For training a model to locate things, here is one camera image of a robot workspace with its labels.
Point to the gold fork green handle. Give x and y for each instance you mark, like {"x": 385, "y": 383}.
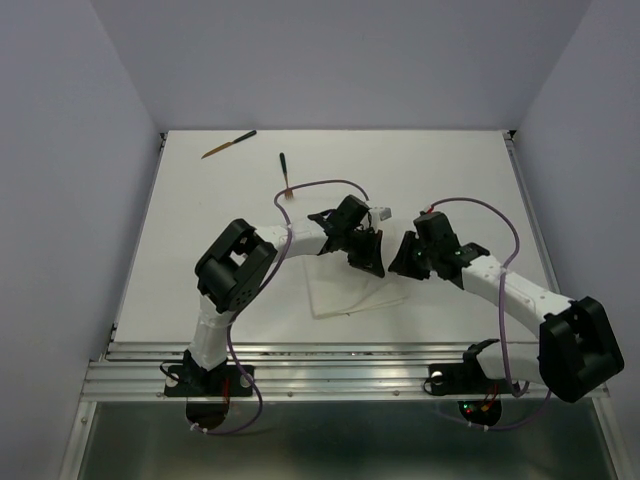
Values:
{"x": 288, "y": 192}

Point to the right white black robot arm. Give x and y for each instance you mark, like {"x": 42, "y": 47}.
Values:
{"x": 576, "y": 349}

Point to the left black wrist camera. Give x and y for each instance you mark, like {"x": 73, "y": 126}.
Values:
{"x": 352, "y": 214}

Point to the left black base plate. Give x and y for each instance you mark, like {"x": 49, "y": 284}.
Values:
{"x": 224, "y": 381}

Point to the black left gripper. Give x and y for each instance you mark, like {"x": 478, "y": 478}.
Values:
{"x": 371, "y": 259}

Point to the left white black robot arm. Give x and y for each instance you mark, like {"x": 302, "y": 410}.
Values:
{"x": 239, "y": 264}

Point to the aluminium rail frame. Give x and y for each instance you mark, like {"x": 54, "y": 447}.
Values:
{"x": 342, "y": 397}

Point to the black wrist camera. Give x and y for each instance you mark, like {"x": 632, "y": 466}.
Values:
{"x": 352, "y": 214}
{"x": 440, "y": 235}

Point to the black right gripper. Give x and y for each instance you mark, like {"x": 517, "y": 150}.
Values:
{"x": 401, "y": 262}

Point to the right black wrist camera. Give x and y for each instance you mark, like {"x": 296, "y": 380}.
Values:
{"x": 440, "y": 235}

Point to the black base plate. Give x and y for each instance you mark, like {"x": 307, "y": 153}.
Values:
{"x": 465, "y": 378}
{"x": 224, "y": 381}

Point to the gold knife green handle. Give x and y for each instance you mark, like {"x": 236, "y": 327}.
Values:
{"x": 229, "y": 144}

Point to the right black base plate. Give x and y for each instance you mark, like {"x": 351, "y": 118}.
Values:
{"x": 465, "y": 378}

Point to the white cloth napkin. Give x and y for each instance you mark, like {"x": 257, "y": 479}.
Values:
{"x": 335, "y": 288}

